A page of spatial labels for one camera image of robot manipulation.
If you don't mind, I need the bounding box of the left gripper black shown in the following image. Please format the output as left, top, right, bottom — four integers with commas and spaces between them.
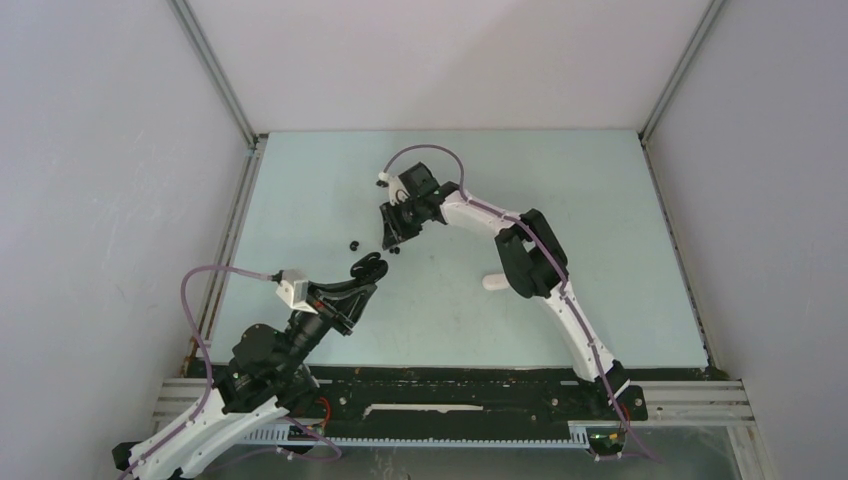
278, 278, 376, 375

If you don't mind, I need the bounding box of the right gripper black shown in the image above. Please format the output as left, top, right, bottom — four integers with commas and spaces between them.
381, 198, 426, 251

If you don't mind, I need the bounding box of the black charging case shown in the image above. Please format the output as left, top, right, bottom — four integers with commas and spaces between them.
350, 252, 389, 283

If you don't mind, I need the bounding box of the white charging case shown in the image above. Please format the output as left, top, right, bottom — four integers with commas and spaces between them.
481, 273, 510, 291

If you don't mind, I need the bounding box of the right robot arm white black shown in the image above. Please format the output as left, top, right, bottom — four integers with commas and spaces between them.
376, 163, 631, 418

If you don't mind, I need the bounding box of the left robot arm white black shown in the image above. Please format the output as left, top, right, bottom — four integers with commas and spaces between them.
112, 264, 387, 479

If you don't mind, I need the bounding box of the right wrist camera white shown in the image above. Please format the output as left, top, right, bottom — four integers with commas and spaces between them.
376, 172, 410, 205

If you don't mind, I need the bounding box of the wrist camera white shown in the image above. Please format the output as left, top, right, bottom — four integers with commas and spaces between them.
376, 172, 410, 205
271, 269, 316, 313

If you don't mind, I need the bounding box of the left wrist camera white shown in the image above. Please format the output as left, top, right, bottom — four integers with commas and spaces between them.
271, 269, 316, 313

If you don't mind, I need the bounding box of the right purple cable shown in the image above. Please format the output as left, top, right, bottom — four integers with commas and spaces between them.
382, 144, 664, 465

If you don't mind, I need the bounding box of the purple cable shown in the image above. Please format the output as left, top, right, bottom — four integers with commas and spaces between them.
382, 144, 664, 465
115, 264, 280, 480

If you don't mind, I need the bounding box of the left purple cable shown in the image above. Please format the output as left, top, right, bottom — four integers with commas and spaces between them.
115, 264, 280, 480

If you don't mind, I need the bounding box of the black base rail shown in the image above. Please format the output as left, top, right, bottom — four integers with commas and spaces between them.
292, 366, 649, 438

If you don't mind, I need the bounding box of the white slotted cable duct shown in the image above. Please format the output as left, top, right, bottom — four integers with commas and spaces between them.
237, 423, 589, 449

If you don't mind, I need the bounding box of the left aluminium frame post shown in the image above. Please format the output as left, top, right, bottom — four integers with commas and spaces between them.
167, 0, 259, 149

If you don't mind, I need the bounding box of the aluminium frame post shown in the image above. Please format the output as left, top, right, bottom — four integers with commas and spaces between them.
638, 0, 728, 147
167, 0, 259, 149

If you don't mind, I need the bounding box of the right aluminium frame post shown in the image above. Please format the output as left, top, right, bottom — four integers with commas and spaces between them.
638, 0, 728, 147

